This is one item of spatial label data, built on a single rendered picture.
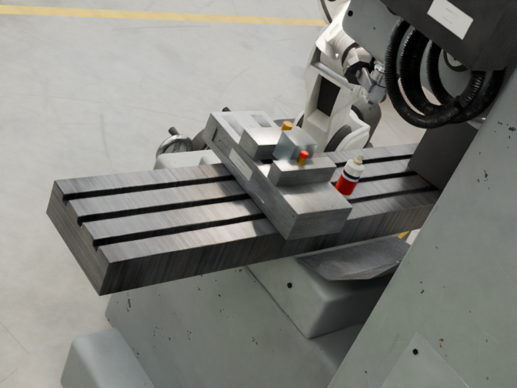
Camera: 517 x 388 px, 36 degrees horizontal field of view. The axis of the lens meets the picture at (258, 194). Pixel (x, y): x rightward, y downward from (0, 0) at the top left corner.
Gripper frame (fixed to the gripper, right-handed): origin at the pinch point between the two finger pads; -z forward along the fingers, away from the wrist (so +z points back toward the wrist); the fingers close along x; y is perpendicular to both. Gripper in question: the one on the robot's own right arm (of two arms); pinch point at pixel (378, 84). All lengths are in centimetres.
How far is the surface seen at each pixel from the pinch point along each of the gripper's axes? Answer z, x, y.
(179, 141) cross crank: 48, -19, 53
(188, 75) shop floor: 223, 37, 126
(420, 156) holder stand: 11.8, 28.2, 22.7
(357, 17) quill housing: 0.4, -10.8, -12.8
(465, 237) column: -51, -5, -2
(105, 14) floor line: 276, -2, 127
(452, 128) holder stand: 8.9, 30.2, 11.6
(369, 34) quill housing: -3.9, -9.2, -11.8
